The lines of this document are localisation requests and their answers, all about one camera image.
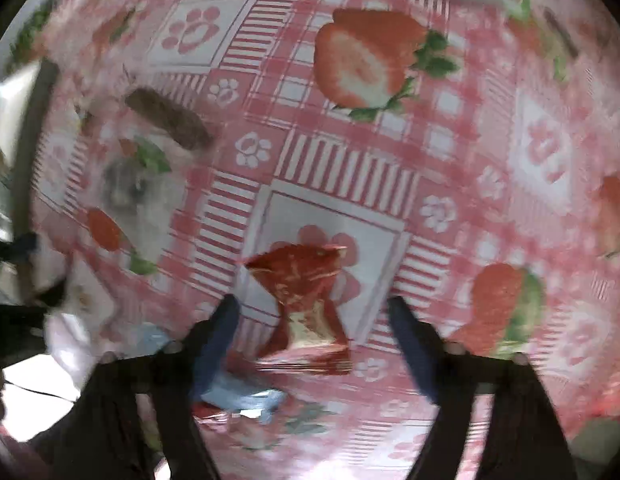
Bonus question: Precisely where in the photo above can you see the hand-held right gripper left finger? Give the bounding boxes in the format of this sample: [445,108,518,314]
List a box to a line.
[50,293,240,480]

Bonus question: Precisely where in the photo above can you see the grey-rimmed white bin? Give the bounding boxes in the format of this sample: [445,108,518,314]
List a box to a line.
[0,59,61,301]

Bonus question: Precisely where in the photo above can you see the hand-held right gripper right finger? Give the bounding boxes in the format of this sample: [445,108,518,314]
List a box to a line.
[387,296,579,480]

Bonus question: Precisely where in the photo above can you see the blue white snack packet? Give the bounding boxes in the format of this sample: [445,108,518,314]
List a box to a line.
[192,367,287,426]

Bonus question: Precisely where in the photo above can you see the brown snack bar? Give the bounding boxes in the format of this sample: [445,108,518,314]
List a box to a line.
[124,87,214,152]

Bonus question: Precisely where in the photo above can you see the red foil snack packet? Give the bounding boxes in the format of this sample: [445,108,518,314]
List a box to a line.
[244,242,354,377]

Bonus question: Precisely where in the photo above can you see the pink strawberry printed tablecloth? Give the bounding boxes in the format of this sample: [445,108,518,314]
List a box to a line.
[10,0,620,480]

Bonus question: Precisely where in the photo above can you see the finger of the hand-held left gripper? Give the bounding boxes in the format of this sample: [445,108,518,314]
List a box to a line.
[0,232,40,267]

